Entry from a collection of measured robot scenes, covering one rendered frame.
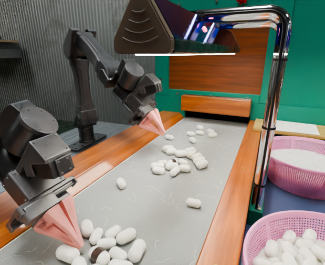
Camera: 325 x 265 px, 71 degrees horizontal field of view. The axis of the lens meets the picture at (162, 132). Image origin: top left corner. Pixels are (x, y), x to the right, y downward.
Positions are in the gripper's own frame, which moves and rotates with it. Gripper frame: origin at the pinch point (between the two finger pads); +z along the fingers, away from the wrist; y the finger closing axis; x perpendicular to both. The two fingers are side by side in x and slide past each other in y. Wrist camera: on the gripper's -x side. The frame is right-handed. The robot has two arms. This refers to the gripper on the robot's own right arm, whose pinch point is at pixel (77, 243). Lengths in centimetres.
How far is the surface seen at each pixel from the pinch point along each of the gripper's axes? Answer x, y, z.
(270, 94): -31.1, 28.4, 4.0
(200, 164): -5.7, 35.1, 6.9
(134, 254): -5.9, 2.2, 6.8
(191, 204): -7.4, 18.4, 9.9
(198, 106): 0, 78, -8
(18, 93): 274, 226, -257
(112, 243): -2.4, 2.9, 3.8
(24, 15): 154, 230, -299
